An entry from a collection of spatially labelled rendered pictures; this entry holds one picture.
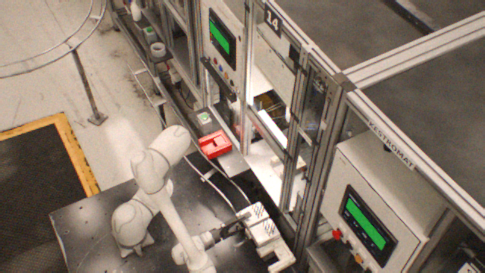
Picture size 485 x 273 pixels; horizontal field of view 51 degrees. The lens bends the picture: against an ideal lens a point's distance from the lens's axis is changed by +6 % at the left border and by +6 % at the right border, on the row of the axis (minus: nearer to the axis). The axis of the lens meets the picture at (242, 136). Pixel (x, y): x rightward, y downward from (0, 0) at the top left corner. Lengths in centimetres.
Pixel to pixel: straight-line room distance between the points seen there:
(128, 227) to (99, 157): 152
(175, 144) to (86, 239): 96
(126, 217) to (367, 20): 150
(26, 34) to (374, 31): 392
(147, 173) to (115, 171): 187
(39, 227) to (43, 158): 61
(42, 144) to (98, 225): 148
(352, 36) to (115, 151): 263
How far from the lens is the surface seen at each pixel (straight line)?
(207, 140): 280
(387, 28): 191
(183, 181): 298
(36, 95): 464
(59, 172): 404
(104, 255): 283
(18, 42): 518
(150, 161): 208
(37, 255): 372
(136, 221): 260
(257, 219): 255
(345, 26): 188
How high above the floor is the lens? 316
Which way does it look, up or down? 52 degrees down
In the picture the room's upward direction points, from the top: 1 degrees clockwise
